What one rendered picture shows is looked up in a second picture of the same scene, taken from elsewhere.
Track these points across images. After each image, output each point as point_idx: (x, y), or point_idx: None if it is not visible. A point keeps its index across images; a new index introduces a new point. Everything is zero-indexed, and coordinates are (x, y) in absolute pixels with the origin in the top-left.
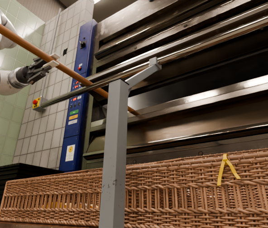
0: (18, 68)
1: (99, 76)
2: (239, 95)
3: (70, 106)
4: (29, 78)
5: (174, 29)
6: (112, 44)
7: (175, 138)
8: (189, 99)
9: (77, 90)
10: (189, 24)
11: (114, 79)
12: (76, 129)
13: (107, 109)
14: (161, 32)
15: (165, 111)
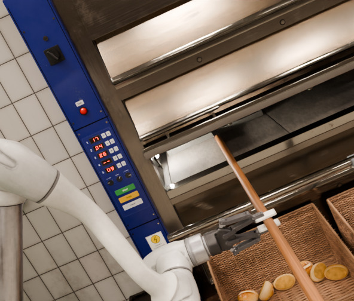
0: (204, 245)
1: (188, 141)
2: None
3: (109, 181)
4: (235, 250)
5: (265, 26)
6: (139, 51)
7: (317, 183)
8: (315, 132)
9: (243, 208)
10: (289, 20)
11: (304, 185)
12: (149, 211)
13: None
14: (244, 31)
15: (287, 151)
